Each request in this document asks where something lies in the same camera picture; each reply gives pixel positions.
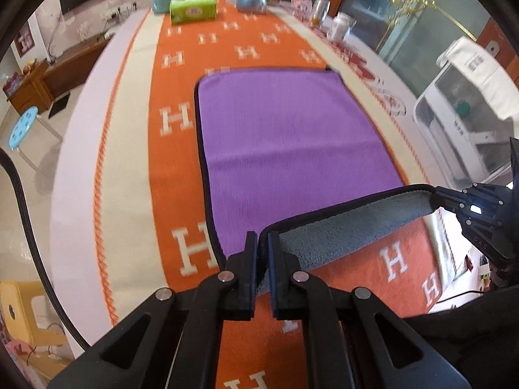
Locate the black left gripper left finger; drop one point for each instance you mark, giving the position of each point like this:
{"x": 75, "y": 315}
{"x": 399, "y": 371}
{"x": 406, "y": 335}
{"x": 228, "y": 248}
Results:
{"x": 239, "y": 302}

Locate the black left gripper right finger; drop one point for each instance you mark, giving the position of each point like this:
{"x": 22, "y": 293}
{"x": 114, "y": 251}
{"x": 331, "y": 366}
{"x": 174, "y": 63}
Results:
{"x": 286, "y": 297}

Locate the purple and grey towel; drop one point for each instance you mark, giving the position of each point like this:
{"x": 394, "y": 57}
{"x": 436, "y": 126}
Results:
{"x": 275, "y": 143}

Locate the white sterilizer appliance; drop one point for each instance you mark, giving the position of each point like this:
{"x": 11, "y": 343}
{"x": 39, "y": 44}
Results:
{"x": 467, "y": 115}

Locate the pink white tablecloth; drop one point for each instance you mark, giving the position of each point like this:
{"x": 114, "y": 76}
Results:
{"x": 77, "y": 170}

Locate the orange H-pattern table runner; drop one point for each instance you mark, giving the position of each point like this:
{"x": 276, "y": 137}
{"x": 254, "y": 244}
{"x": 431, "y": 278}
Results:
{"x": 243, "y": 129}

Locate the light blue plastic stool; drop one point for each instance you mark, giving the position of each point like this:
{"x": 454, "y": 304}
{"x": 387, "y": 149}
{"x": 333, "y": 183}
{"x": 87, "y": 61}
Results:
{"x": 22, "y": 128}

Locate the wooden TV cabinet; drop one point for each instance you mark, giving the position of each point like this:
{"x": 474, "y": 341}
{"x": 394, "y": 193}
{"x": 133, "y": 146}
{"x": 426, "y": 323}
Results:
{"x": 49, "y": 81}

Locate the green tissue box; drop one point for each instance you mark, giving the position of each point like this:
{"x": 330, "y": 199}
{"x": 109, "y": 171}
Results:
{"x": 187, "y": 11}

